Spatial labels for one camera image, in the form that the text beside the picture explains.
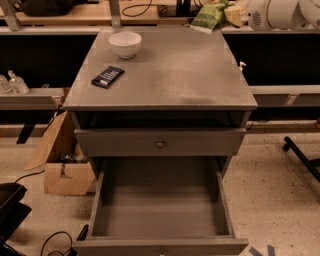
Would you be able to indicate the black bag on bench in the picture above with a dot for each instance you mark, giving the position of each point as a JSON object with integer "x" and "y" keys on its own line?
{"x": 48, "y": 8}

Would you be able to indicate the green jalapeno chip bag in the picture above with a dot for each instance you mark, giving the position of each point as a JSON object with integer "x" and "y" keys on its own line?
{"x": 211, "y": 17}

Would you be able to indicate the dark blue snack bar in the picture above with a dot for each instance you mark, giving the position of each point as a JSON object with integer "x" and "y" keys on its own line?
{"x": 107, "y": 77}

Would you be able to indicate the white ceramic bowl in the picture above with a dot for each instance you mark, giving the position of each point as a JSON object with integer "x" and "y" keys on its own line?
{"x": 125, "y": 44}

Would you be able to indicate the grey drawer cabinet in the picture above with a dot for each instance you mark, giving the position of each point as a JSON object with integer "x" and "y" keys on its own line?
{"x": 177, "y": 69}

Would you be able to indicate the open grey middle drawer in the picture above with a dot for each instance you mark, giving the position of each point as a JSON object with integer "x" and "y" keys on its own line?
{"x": 160, "y": 206}

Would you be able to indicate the clear sanitizer bottle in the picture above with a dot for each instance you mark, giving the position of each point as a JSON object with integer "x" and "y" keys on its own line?
{"x": 17, "y": 84}

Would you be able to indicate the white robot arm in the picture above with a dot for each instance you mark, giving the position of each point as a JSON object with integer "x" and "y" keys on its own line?
{"x": 268, "y": 15}

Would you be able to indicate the black object lower left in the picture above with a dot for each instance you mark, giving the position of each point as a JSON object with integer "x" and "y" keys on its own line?
{"x": 12, "y": 213}

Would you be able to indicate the grey top drawer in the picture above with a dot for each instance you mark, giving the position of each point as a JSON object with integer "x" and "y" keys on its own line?
{"x": 155, "y": 133}

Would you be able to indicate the black chair base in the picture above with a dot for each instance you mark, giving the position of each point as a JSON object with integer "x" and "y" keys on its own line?
{"x": 313, "y": 165}

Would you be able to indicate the brown cardboard box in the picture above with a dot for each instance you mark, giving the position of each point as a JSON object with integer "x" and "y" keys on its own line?
{"x": 66, "y": 169}

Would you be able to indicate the white pump bottle top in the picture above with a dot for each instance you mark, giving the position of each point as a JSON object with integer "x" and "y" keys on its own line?
{"x": 242, "y": 65}

